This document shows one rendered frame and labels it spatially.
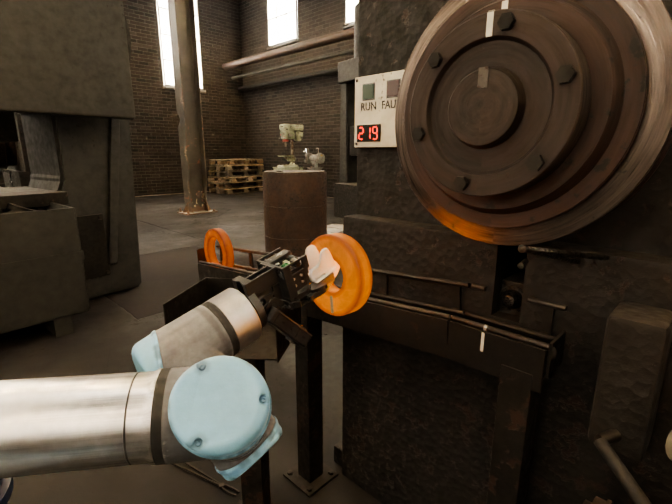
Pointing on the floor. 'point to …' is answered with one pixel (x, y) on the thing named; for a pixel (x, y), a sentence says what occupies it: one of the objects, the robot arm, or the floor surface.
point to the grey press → (75, 124)
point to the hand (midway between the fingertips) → (335, 264)
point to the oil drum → (294, 209)
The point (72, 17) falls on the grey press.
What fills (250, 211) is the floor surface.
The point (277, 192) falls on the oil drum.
